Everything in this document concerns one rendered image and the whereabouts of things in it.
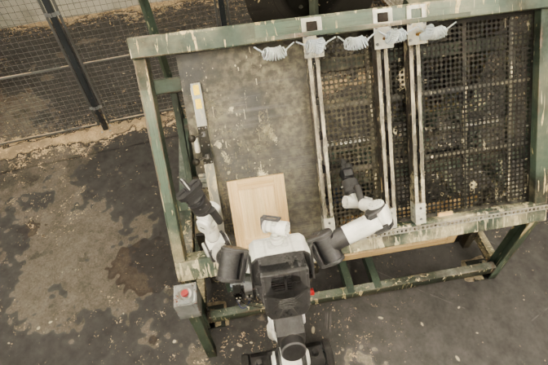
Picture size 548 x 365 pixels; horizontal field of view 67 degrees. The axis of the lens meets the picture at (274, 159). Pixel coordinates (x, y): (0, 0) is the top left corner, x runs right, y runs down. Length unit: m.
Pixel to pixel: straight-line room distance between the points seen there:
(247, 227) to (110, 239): 1.70
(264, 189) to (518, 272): 2.19
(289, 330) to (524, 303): 2.07
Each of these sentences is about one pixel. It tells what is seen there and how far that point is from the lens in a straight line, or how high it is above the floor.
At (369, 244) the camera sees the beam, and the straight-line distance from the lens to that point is 2.49.
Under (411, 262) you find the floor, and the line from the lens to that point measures 3.47.
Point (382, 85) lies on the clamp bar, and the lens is 2.29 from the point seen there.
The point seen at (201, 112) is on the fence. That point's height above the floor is 1.57.
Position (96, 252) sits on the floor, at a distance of 3.75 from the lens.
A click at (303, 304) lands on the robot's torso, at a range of 1.88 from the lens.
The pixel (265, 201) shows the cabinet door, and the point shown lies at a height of 1.11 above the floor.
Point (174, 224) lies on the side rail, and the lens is 2.31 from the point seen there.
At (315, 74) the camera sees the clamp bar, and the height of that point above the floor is 1.66.
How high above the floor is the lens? 2.95
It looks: 48 degrees down
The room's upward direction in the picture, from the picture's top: 3 degrees counter-clockwise
